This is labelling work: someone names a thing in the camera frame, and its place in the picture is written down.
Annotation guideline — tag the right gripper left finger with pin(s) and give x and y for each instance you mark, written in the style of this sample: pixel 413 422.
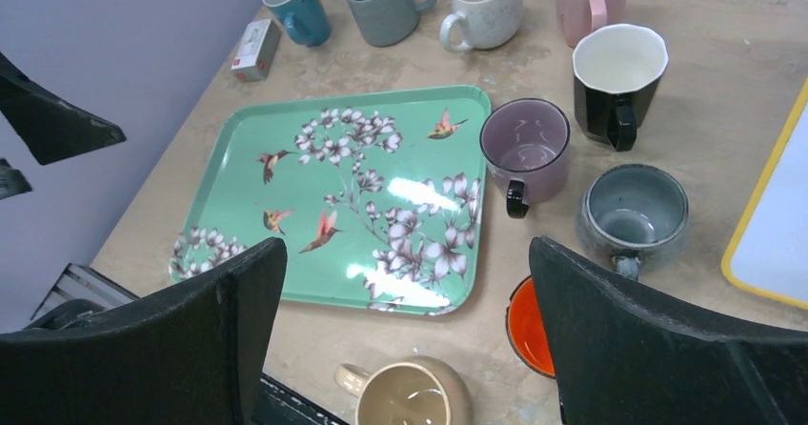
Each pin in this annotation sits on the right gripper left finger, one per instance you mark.
pixel 145 346

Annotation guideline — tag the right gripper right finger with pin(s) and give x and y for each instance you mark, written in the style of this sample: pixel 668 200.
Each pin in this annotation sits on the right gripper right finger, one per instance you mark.
pixel 626 353

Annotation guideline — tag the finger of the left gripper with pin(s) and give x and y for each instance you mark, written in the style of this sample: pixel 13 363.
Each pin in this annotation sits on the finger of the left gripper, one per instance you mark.
pixel 52 128
pixel 12 181

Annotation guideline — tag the orange mug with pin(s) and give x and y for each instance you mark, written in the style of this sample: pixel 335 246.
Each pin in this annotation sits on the orange mug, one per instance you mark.
pixel 525 330

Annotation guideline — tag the grey-blue speckled round mug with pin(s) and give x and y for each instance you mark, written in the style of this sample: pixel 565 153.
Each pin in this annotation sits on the grey-blue speckled round mug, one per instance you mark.
pixel 633 219

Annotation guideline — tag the beige round mug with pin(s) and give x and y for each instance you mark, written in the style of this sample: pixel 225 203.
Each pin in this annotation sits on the beige round mug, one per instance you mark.
pixel 416 389

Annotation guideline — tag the blue textured mug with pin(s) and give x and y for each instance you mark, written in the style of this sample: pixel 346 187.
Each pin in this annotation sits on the blue textured mug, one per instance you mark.
pixel 304 21

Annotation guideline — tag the black mug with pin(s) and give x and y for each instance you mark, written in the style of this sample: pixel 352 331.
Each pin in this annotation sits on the black mug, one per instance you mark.
pixel 617 70

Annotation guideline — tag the grey flat-bottom mug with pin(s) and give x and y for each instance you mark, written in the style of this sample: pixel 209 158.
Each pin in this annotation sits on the grey flat-bottom mug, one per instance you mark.
pixel 383 23

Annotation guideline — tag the white speckled round mug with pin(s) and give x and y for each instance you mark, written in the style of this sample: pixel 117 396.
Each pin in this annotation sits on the white speckled round mug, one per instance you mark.
pixel 480 24

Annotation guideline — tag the yellow framed whiteboard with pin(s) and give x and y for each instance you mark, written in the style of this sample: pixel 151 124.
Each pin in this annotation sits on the yellow framed whiteboard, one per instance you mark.
pixel 767 252

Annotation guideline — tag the small white red box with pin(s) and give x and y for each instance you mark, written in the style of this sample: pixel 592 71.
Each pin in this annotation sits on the small white red box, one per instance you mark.
pixel 256 50

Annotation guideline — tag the green floral tray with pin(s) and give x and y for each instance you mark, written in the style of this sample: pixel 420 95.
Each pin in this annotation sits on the green floral tray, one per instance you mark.
pixel 378 197

